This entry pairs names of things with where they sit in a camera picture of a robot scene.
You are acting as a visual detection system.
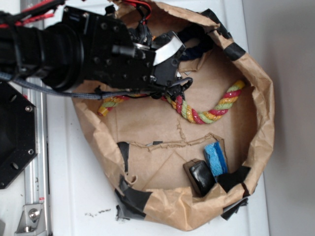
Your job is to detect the black taped block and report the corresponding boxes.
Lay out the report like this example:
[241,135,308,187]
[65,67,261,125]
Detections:
[183,159,216,197]

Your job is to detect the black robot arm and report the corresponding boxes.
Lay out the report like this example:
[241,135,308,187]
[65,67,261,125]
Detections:
[0,0,193,100]

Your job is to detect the aluminium extrusion rail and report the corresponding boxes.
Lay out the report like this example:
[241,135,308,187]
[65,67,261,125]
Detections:
[22,88,53,236]

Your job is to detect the brown paper bag bin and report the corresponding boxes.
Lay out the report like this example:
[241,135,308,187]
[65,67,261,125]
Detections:
[73,1,275,231]

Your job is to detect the red and black wires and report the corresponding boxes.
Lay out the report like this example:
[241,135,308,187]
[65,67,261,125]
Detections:
[0,0,152,28]

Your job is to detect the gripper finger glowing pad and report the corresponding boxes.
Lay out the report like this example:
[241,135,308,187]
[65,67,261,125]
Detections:
[151,31,185,66]
[147,58,192,99]

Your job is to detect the metal corner bracket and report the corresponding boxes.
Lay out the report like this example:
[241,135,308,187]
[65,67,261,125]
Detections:
[14,203,48,236]

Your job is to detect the red yellow green rope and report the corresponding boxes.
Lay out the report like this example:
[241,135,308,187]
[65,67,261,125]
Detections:
[97,80,246,125]

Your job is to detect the blue sponge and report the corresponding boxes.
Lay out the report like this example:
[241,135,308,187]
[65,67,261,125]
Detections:
[204,141,228,177]

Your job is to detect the dark blue rope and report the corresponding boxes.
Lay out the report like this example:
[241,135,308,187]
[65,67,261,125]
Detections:
[176,26,214,62]

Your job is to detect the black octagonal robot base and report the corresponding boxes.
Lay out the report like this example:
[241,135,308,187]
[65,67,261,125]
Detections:
[0,82,36,189]

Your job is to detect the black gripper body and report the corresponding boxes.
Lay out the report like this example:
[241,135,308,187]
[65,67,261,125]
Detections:
[62,7,155,90]

